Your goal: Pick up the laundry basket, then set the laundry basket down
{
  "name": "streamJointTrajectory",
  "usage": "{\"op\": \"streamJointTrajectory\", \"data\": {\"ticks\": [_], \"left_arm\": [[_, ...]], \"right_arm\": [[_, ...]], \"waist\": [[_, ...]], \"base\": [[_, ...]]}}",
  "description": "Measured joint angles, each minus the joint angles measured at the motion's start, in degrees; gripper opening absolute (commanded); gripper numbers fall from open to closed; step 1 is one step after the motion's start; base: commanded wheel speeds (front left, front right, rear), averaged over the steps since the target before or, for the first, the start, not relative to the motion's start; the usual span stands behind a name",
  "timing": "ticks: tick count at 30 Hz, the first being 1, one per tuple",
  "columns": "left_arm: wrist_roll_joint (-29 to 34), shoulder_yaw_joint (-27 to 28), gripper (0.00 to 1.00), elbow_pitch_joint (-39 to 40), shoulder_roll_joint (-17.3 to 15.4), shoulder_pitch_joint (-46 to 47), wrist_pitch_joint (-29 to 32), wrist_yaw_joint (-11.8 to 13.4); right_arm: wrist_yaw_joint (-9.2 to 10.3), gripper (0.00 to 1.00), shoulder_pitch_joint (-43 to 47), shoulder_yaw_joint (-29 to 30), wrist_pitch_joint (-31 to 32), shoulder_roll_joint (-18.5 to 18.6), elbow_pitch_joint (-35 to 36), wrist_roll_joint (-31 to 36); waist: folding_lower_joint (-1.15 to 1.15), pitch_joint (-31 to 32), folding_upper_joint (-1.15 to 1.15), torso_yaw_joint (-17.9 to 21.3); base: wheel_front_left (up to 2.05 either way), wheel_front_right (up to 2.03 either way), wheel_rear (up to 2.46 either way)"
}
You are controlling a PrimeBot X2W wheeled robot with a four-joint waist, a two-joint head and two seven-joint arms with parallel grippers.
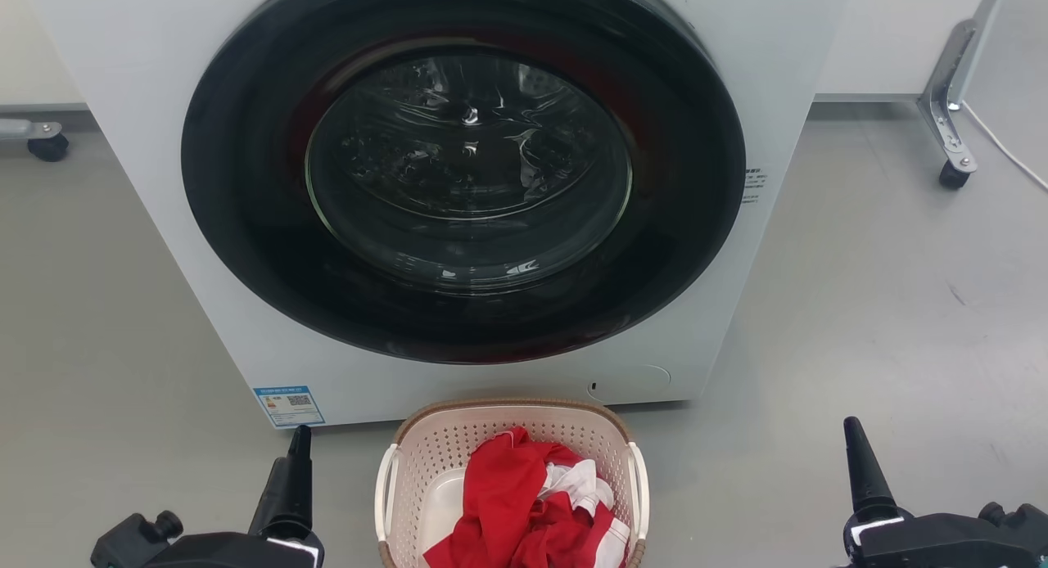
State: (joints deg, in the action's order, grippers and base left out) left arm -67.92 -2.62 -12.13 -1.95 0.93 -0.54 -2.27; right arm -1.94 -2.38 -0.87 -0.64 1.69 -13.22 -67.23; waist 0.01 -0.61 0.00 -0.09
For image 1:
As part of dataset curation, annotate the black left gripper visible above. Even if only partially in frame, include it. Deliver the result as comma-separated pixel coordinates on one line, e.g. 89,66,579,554
89,425,327,568

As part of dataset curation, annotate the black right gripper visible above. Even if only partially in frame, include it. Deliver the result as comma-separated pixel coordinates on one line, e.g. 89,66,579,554
842,417,1048,568

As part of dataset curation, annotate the beige perforated laundry basket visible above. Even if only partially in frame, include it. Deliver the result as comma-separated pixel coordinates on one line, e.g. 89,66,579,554
373,398,651,568

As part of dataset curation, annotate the blue energy label sticker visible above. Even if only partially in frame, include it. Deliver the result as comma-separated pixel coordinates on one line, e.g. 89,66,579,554
252,385,327,430

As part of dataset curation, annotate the red garment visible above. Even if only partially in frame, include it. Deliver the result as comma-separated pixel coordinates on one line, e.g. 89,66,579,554
422,426,632,568

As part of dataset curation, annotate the round white filter cover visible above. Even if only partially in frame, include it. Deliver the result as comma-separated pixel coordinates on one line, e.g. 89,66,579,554
585,363,673,406

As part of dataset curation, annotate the black round washer door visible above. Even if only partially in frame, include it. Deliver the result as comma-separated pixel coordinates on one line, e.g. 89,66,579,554
181,0,748,366

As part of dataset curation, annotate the white garment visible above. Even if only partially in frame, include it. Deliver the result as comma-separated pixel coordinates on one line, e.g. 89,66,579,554
539,460,617,513

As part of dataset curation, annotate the white front-load washing machine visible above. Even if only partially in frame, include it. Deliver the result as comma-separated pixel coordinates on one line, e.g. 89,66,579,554
25,0,854,431

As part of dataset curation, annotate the long silver metal leg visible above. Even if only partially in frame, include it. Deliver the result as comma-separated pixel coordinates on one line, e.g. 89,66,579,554
916,0,1010,174

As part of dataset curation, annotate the white cable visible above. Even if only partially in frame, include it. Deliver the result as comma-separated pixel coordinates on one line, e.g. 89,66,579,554
961,100,1048,194

